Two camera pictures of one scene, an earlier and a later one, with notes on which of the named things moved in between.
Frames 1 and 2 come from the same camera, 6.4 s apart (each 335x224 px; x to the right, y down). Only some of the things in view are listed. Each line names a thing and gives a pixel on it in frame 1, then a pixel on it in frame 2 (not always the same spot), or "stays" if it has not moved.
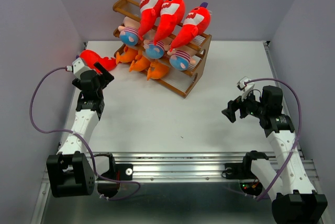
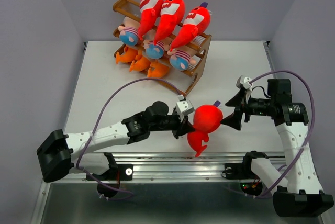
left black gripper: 104,73 to 182,127
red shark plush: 151,6 stays
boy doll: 129,32 stays
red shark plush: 196,22 stays
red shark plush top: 89,57 to 207,119
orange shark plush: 157,71 stays
